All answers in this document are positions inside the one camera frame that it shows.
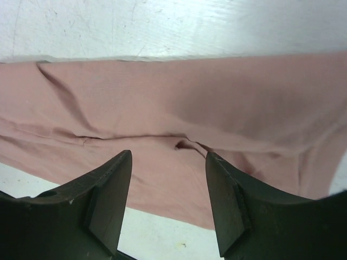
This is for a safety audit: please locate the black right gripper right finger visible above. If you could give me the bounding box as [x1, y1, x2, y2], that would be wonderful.
[205, 152, 346, 259]

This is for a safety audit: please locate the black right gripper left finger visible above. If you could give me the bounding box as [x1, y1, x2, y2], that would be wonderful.
[1, 150, 132, 259]

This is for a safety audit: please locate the pink printed t-shirt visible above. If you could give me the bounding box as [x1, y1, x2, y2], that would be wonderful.
[1, 52, 346, 229]

